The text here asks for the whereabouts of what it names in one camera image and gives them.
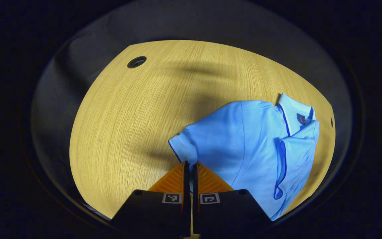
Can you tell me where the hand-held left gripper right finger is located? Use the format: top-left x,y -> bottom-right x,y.
193,162 -> 273,238

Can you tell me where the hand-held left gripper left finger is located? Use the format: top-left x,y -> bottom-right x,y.
111,162 -> 191,238

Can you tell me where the light blue T-shirt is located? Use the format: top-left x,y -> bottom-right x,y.
168,93 -> 320,221

